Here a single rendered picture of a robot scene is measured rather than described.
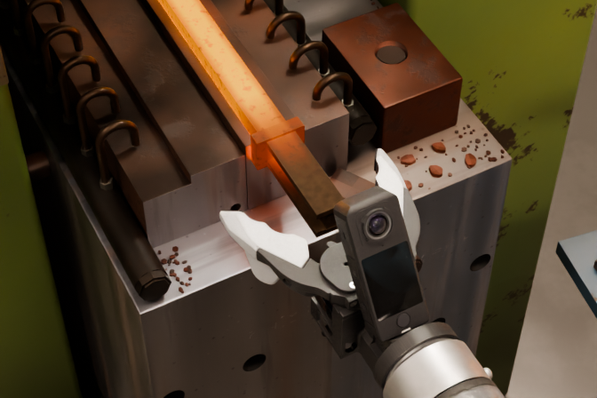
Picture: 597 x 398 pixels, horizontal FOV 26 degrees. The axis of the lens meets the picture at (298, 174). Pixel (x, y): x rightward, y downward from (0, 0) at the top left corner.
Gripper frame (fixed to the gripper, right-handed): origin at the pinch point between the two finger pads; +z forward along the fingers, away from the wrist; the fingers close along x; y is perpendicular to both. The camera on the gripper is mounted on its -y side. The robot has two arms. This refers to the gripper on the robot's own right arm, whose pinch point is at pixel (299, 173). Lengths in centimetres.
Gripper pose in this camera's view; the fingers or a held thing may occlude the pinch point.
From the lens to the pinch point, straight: 108.7
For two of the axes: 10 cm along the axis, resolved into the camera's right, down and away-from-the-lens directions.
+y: 0.0, 6.6, 7.6
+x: 8.8, -3.5, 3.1
